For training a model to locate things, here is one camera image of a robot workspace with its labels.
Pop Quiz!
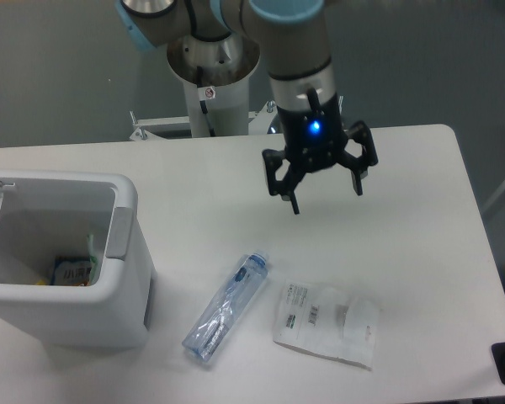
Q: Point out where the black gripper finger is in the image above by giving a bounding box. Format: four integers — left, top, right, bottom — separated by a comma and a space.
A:
336, 120, 379, 196
262, 149, 306, 215

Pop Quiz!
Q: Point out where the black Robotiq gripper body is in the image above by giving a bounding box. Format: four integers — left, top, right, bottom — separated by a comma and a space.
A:
279, 88, 348, 173

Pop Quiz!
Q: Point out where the white plastic packaging bag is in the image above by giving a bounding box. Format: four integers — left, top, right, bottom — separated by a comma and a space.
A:
273, 279, 380, 369

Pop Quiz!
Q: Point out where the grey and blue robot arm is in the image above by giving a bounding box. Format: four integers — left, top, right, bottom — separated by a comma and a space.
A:
115, 1, 378, 203

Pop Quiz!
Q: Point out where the white open trash can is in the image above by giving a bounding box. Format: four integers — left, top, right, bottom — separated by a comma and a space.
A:
0, 169, 156, 348

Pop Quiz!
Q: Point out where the crushed clear plastic bottle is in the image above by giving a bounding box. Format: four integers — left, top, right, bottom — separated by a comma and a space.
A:
182, 249, 269, 367

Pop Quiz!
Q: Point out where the snack wrapper in bin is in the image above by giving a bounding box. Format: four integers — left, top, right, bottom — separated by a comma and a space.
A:
50, 257, 93, 286

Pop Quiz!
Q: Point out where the white pedestal base frame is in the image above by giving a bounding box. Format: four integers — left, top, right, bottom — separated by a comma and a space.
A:
129, 100, 282, 141

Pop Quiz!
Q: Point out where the black cable on pedestal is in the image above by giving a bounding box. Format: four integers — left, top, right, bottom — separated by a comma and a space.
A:
196, 66, 217, 138

